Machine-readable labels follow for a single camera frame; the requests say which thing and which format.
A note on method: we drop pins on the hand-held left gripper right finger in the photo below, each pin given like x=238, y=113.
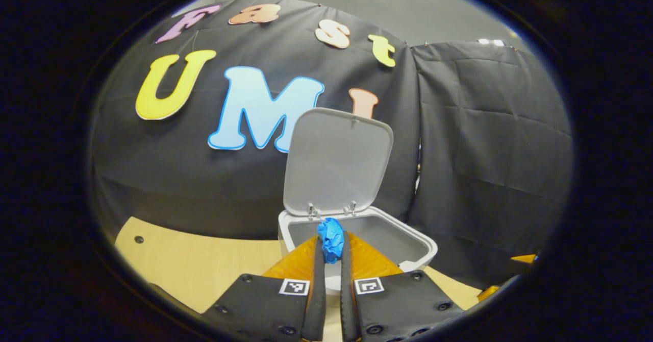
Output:
x=348, y=291

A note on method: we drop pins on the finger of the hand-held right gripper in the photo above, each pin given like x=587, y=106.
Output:
x=523, y=266
x=488, y=293

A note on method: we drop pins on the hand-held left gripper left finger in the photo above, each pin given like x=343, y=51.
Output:
x=319, y=291

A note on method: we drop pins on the blue paper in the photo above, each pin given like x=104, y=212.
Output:
x=330, y=240

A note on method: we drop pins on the white desktop garbage bin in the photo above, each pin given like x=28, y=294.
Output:
x=336, y=163

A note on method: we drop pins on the wooden desktop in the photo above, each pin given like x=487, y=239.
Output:
x=204, y=265

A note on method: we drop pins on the black backdrop cloth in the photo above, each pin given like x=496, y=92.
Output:
x=484, y=153

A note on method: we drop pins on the small ceiling light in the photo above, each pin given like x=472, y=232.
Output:
x=491, y=42

